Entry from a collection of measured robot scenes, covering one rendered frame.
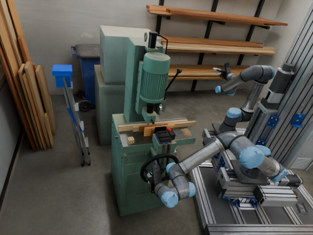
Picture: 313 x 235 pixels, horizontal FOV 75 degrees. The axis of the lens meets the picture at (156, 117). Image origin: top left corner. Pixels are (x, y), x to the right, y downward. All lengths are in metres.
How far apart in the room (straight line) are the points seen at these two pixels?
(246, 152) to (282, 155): 0.85
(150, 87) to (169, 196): 0.69
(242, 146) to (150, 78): 0.69
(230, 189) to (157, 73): 1.03
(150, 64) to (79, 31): 2.42
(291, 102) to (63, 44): 3.15
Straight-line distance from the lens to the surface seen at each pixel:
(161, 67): 1.32
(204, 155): 1.20
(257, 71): 1.81
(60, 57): 3.74
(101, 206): 2.26
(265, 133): 1.80
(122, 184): 1.80
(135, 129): 1.61
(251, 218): 2.28
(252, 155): 1.14
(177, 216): 2.27
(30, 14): 3.63
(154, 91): 1.38
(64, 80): 1.97
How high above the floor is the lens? 1.90
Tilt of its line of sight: 33 degrees down
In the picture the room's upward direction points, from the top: 9 degrees clockwise
